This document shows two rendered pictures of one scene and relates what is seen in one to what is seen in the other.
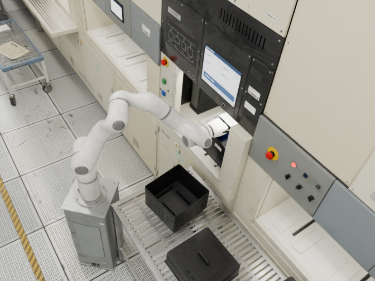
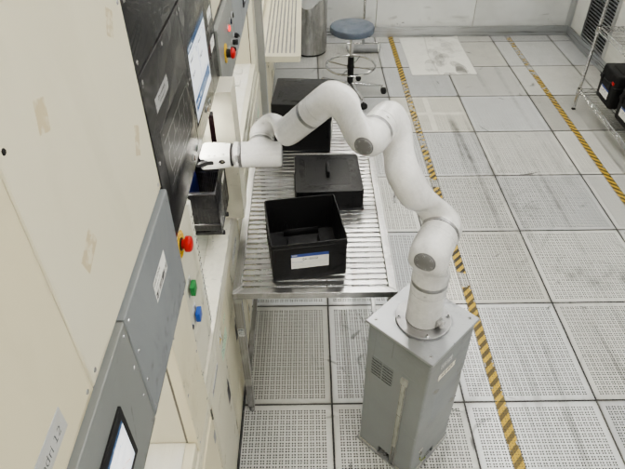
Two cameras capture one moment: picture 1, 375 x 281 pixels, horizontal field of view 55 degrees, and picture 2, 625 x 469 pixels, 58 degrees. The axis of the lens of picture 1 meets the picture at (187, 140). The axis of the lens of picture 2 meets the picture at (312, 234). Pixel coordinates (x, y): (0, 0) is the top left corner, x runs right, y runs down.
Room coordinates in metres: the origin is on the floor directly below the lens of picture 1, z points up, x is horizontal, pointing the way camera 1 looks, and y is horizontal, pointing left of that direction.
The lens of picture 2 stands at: (2.50, 1.08, 2.24)
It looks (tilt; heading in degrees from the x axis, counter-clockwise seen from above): 40 degrees down; 219
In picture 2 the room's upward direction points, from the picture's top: 1 degrees counter-clockwise
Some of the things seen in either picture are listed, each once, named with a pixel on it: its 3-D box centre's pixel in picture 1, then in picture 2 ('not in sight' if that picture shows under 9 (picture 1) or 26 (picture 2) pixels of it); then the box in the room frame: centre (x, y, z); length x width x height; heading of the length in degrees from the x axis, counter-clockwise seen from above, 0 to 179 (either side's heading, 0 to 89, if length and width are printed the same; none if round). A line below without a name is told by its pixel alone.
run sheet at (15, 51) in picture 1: (11, 49); not in sight; (3.09, 1.91, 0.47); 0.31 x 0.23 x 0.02; 61
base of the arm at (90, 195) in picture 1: (89, 185); (426, 300); (1.25, 0.56, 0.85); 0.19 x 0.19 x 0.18
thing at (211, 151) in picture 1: (226, 137); (192, 189); (1.53, -0.23, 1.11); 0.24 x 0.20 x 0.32; 39
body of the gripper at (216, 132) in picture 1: (215, 127); (218, 154); (1.46, -0.15, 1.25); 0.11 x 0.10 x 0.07; 129
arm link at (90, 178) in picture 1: (85, 158); (431, 259); (1.28, 0.57, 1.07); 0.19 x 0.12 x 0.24; 11
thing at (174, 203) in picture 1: (176, 197); (304, 236); (1.24, 0.03, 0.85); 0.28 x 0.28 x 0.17; 48
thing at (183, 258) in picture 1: (202, 262); (327, 179); (0.86, -0.15, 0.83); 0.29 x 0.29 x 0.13; 41
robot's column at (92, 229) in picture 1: (97, 225); (411, 384); (1.25, 0.56, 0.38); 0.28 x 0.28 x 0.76; 84
